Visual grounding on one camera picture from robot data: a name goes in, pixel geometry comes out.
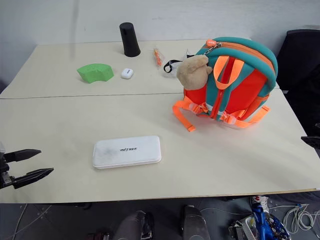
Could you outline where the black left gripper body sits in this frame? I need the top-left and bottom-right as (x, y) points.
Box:
(0, 151), (15, 191)

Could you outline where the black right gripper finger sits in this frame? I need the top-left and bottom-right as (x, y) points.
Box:
(300, 135), (320, 151)

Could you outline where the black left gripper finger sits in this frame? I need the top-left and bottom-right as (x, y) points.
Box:
(3, 148), (42, 164)
(11, 167), (55, 190)

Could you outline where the orange and teal backpack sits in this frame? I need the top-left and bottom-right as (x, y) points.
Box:
(172, 36), (279, 134)

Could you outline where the white rectangular case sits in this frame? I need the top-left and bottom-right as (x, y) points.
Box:
(91, 135), (163, 171)

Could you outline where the white earbud case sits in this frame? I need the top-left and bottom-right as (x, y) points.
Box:
(120, 68), (135, 80)

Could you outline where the black office chair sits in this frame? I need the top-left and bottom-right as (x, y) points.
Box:
(275, 29), (320, 137)

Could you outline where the blue patterned object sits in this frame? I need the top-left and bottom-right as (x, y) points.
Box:
(249, 195), (288, 240)

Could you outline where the green curved foam block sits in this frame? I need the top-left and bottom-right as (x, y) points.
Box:
(76, 62), (114, 84)

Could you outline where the grey metal box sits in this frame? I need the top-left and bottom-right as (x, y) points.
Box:
(228, 216), (259, 240)

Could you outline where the dark rounded grey shape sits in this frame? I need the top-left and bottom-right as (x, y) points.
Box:
(181, 204), (211, 240)
(113, 209), (155, 240)

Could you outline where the beige plush toy pendant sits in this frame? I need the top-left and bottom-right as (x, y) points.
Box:
(176, 54), (214, 91)

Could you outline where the black conical cup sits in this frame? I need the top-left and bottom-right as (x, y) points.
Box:
(119, 22), (142, 58)

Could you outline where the orange pen in clear wrapper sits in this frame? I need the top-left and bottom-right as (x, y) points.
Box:
(152, 47), (166, 69)

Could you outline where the white coiled cable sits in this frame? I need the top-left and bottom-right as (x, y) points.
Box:
(281, 203), (320, 231)

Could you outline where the clear bag with black strap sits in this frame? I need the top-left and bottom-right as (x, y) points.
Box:
(163, 59), (187, 79)

